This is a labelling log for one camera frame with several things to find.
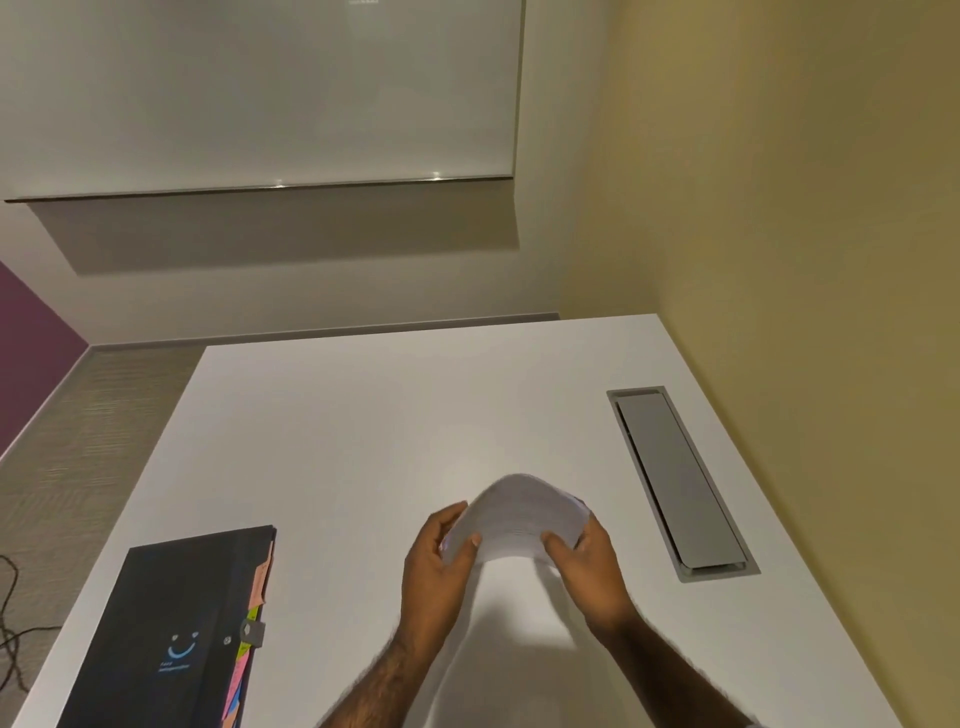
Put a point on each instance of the person's left hand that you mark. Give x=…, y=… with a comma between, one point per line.
x=435, y=577

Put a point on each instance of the person's right hand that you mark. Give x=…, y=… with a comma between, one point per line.
x=600, y=577

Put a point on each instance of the white text paper sheet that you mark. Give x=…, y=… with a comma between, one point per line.
x=517, y=510

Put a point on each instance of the black expanding folder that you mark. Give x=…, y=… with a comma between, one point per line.
x=165, y=622

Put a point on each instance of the person's left forearm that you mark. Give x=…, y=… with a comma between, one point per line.
x=382, y=682

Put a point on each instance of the person's right forearm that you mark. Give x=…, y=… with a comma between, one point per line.
x=667, y=682

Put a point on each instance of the white wall board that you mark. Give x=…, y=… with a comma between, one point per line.
x=262, y=90

